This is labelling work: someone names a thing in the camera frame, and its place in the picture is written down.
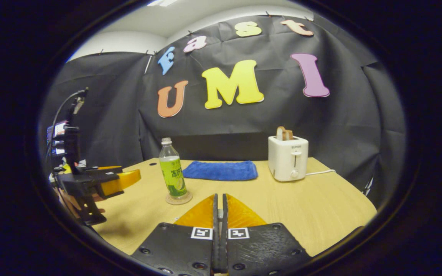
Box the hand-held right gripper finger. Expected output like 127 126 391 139
221 194 313 276
131 194 220 276

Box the round wooden coaster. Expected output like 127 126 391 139
165 191 193 205

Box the green label water bottle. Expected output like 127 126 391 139
159 137 188 198

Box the blue towel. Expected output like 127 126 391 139
182 160 259 181

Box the computer monitor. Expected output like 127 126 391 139
46 122 68 156

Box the white toaster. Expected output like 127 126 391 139
268 135 309 182

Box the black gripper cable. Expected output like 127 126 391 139
49 88 89 156

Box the white toaster cable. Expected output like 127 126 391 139
305 169 336 177

